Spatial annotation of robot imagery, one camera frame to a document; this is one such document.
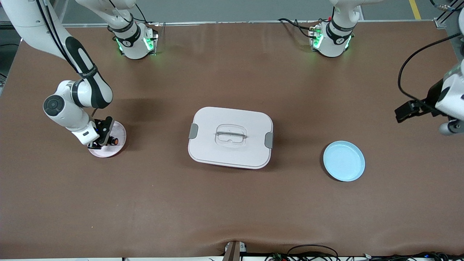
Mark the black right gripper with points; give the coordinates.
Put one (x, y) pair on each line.
(105, 126)

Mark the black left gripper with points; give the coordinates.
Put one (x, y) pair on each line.
(431, 97)

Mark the black orange push-button switch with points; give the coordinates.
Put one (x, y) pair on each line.
(115, 141)

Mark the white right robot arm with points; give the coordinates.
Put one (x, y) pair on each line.
(67, 114)

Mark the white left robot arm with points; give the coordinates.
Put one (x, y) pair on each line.
(333, 41)

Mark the pink round plate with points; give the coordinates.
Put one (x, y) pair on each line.
(117, 148)

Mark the light blue round plate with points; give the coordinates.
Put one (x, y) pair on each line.
(342, 161)

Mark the grey box latch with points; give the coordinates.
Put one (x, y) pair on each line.
(269, 140)
(193, 131)

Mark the white lidded storage box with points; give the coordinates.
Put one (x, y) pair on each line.
(232, 152)

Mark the aluminium frame profile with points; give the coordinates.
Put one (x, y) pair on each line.
(444, 18)
(5, 27)

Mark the brown table edge bracket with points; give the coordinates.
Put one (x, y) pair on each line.
(232, 252)

